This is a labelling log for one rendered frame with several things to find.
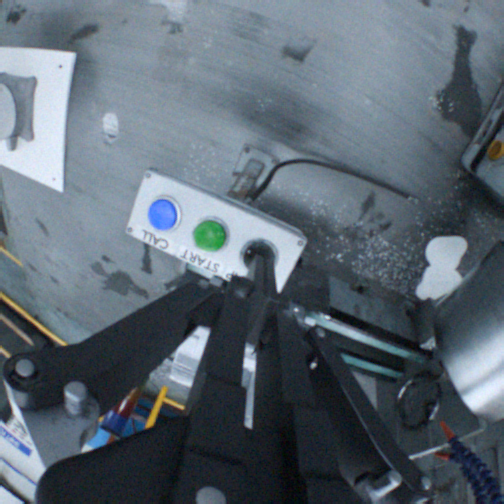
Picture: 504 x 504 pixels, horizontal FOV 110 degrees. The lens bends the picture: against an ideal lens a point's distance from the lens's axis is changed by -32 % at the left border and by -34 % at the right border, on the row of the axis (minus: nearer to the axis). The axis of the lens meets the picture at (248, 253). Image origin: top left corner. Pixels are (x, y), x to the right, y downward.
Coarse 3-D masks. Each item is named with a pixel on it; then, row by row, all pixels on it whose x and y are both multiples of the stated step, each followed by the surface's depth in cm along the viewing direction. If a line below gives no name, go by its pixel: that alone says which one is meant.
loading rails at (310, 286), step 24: (192, 264) 48; (312, 264) 56; (288, 288) 48; (312, 288) 50; (336, 288) 55; (360, 288) 54; (312, 312) 48; (336, 312) 49; (360, 312) 52; (384, 312) 55; (408, 312) 55; (336, 336) 58; (360, 336) 50; (384, 336) 49; (408, 336) 52; (360, 360) 55; (384, 360) 58
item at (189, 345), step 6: (210, 282) 43; (216, 282) 43; (222, 282) 43; (306, 318) 44; (312, 318) 45; (312, 324) 44; (192, 336) 34; (198, 336) 35; (186, 342) 34; (192, 342) 34; (180, 348) 34; (186, 348) 34; (192, 348) 34
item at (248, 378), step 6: (246, 372) 35; (252, 372) 36; (246, 378) 35; (252, 378) 35; (246, 384) 34; (252, 384) 34; (252, 390) 34; (252, 396) 33; (252, 402) 32; (246, 408) 31; (252, 408) 32; (246, 414) 31; (246, 420) 39
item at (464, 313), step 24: (480, 264) 29; (456, 288) 32; (480, 288) 26; (456, 312) 29; (480, 312) 24; (456, 336) 27; (480, 336) 23; (456, 360) 25; (480, 360) 22; (456, 384) 24; (480, 384) 21; (480, 408) 21
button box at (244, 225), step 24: (144, 192) 24; (168, 192) 23; (192, 192) 23; (216, 192) 27; (144, 216) 24; (192, 216) 24; (216, 216) 24; (240, 216) 24; (264, 216) 26; (144, 240) 25; (168, 240) 25; (192, 240) 24; (240, 240) 24; (264, 240) 24; (288, 240) 24; (216, 264) 25; (240, 264) 25; (288, 264) 25
